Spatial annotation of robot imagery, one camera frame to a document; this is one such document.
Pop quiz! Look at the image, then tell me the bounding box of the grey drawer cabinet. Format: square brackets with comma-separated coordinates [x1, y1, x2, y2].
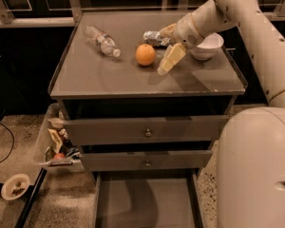
[47, 9, 248, 176]

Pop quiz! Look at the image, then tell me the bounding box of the orange fruit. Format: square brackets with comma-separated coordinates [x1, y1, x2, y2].
[135, 44, 156, 67]

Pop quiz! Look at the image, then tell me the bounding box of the grey bottom drawer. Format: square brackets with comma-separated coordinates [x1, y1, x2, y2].
[92, 170, 207, 228]

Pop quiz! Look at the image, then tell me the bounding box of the white ceramic bowl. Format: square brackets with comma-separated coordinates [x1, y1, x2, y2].
[190, 33, 224, 61]

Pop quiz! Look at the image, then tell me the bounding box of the grey middle drawer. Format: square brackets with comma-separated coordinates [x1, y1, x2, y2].
[81, 150, 212, 172]

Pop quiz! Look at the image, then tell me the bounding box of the grey top drawer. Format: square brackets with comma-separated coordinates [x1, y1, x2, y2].
[64, 115, 228, 145]

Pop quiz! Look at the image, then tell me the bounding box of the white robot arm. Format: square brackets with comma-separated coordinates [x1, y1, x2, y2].
[158, 0, 285, 228]

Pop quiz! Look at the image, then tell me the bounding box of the small red fruit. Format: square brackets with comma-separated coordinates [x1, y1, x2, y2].
[53, 153, 66, 160]

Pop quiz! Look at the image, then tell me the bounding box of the white plate with leftovers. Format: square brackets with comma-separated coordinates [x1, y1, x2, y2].
[1, 174, 30, 201]

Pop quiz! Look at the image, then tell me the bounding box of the grey drawer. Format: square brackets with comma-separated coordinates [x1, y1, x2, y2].
[81, 150, 212, 172]
[92, 170, 207, 228]
[64, 115, 228, 145]

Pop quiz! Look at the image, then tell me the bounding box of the clear plastic water bottle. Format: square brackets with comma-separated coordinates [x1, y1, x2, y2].
[85, 25, 121, 58]

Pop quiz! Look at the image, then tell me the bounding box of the yellow snack packet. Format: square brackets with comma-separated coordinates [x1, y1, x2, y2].
[48, 129, 63, 153]

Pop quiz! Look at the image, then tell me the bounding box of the metal railing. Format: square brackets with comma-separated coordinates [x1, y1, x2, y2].
[0, 0, 285, 29]

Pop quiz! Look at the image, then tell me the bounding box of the black floor cable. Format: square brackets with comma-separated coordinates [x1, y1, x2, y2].
[0, 118, 16, 169]

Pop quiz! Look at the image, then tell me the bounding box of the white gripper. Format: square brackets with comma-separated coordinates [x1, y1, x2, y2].
[158, 13, 201, 75]

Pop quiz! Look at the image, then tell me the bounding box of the clear plastic storage bin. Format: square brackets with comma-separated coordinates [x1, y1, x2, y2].
[31, 104, 84, 175]

